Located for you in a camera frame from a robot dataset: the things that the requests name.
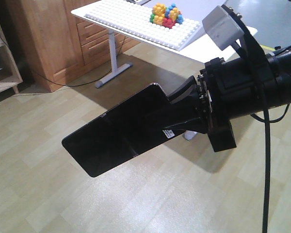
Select black smartphone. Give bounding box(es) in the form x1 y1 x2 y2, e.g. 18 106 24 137
62 83 184 177

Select white adjustable table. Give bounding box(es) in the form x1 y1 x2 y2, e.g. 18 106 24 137
70 0 258 141

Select white building block baseplate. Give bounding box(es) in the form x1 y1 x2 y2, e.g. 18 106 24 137
84 0 200 51

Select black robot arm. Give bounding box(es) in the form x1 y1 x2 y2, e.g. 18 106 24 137
145 46 291 152

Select wooden drawer cabinet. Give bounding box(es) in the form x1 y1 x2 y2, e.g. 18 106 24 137
4 0 141 92

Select colourful building blocks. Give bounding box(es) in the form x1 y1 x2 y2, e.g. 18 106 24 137
149 3 184 29

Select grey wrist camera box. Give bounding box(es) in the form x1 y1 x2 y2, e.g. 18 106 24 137
202 5 244 50

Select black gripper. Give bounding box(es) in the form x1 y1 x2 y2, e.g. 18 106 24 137
145 58 263 152

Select wooden desk shelf unit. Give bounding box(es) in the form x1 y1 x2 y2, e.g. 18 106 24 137
0 26 23 94

